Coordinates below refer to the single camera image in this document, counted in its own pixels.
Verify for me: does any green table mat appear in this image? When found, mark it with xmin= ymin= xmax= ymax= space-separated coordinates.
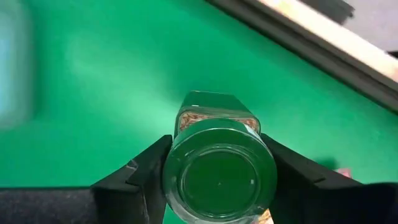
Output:
xmin=0 ymin=0 xmax=398 ymax=224

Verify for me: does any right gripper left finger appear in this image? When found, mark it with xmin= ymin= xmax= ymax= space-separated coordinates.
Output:
xmin=90 ymin=134 xmax=174 ymax=224

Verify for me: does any green-lid glass spice jar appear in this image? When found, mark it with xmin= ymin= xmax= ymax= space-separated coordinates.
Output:
xmin=161 ymin=90 xmax=279 ymax=224

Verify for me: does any black metal table frame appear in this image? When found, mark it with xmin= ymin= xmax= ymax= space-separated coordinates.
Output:
xmin=203 ymin=0 xmax=398 ymax=114

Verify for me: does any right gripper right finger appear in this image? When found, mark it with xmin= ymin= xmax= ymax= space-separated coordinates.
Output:
xmin=260 ymin=133 xmax=366 ymax=224

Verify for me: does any clear plastic container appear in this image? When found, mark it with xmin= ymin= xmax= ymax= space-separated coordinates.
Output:
xmin=0 ymin=6 xmax=34 ymax=130

